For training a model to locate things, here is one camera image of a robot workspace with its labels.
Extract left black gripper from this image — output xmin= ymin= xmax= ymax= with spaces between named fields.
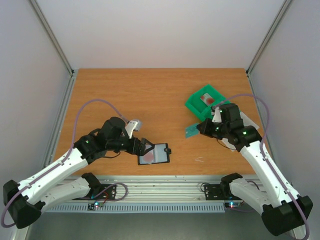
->
xmin=107 ymin=135 xmax=155 ymax=157

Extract teal card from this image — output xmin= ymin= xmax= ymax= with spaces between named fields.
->
xmin=185 ymin=123 xmax=200 ymax=139

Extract black leather card holder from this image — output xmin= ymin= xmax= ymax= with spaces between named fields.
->
xmin=137 ymin=143 xmax=172 ymax=166

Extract white card orange circles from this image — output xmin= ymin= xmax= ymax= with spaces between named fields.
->
xmin=139 ymin=150 xmax=155 ymax=165

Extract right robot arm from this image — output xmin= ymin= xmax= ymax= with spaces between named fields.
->
xmin=197 ymin=103 xmax=313 ymax=240

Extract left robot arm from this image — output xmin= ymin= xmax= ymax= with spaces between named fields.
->
xmin=0 ymin=117 xmax=156 ymax=229

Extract white card with red dot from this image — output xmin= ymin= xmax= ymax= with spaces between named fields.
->
xmin=200 ymin=93 xmax=215 ymax=106

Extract green plastic compartment tray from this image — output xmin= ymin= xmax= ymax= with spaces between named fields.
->
xmin=185 ymin=84 xmax=226 ymax=122

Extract white plastic bin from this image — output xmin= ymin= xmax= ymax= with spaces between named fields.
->
xmin=221 ymin=111 xmax=260 ymax=152

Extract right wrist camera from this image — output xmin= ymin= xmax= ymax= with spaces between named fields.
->
xmin=211 ymin=106 xmax=222 ymax=123

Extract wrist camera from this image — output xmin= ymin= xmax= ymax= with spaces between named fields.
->
xmin=125 ymin=119 xmax=142 ymax=139
xmin=211 ymin=106 xmax=222 ymax=123

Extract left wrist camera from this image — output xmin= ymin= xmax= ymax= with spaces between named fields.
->
xmin=125 ymin=119 xmax=142 ymax=139

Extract aluminium front rail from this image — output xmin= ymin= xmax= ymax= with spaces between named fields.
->
xmin=22 ymin=174 xmax=278 ymax=203

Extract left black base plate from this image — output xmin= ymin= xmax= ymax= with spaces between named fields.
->
xmin=74 ymin=184 xmax=117 ymax=201

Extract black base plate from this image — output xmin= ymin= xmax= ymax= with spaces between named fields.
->
xmin=200 ymin=182 xmax=234 ymax=201
xmin=74 ymin=184 xmax=117 ymax=201

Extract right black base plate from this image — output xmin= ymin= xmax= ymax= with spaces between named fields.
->
xmin=200 ymin=182 xmax=234 ymax=201

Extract grey slotted cable duct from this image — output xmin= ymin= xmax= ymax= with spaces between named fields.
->
xmin=47 ymin=202 xmax=225 ymax=214

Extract left aluminium frame post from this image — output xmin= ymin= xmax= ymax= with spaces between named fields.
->
xmin=28 ymin=0 xmax=76 ymax=77

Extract aluminium frame post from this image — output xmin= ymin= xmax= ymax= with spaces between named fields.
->
xmin=28 ymin=0 xmax=76 ymax=77
xmin=245 ymin=0 xmax=294 ymax=77

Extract right aluminium frame post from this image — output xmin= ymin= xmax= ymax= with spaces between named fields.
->
xmin=245 ymin=0 xmax=294 ymax=77

